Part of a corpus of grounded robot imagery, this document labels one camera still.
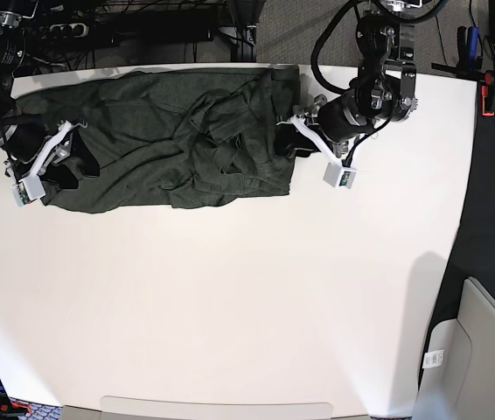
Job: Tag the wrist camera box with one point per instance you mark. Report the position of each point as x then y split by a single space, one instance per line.
339 176
27 190

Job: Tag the red clamp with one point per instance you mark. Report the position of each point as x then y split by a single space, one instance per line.
487 85

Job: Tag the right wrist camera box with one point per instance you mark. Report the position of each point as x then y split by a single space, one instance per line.
27 190

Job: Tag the blue handled tool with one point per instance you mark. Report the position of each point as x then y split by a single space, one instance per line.
472 48

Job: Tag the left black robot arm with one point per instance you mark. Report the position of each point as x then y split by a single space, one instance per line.
383 90

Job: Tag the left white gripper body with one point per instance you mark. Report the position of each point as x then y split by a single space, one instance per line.
305 121

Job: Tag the green long-sleeve T-shirt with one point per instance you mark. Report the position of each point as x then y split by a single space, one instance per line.
202 137

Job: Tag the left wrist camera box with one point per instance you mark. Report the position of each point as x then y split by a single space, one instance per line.
339 176

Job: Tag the grey plastic bin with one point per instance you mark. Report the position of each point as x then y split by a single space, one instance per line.
458 380

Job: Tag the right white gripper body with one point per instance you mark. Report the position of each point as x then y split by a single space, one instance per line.
27 147

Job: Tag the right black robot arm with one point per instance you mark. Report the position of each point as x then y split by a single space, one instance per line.
13 51

